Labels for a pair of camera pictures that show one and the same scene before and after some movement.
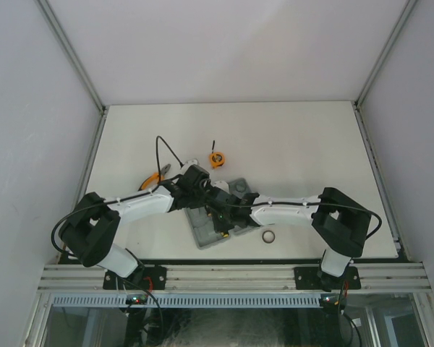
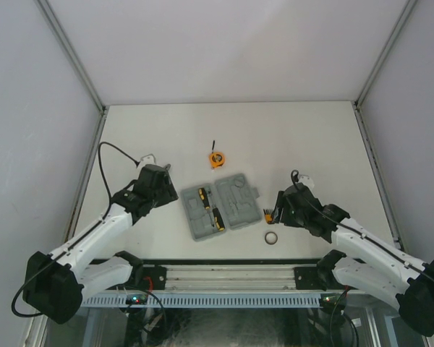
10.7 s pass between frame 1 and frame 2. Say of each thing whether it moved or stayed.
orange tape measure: stayed
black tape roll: stayed
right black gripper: moved
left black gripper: moved
